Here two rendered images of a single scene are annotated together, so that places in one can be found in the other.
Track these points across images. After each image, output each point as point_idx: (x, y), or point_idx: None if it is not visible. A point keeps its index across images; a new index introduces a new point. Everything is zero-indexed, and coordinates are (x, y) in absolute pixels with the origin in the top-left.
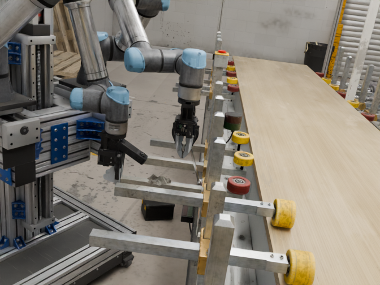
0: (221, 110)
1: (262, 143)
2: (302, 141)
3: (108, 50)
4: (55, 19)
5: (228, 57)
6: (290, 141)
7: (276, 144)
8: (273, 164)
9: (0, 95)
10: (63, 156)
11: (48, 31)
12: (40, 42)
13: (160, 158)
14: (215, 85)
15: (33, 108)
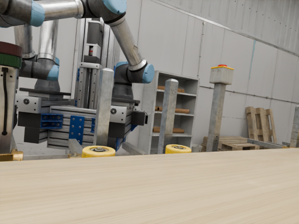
0: (101, 85)
1: (180, 159)
2: (289, 189)
3: (124, 71)
4: (251, 122)
5: (222, 68)
6: (251, 177)
7: (202, 168)
8: (90, 170)
9: (39, 85)
10: (77, 141)
11: (94, 60)
12: (88, 66)
13: (75, 142)
14: (165, 83)
15: (78, 106)
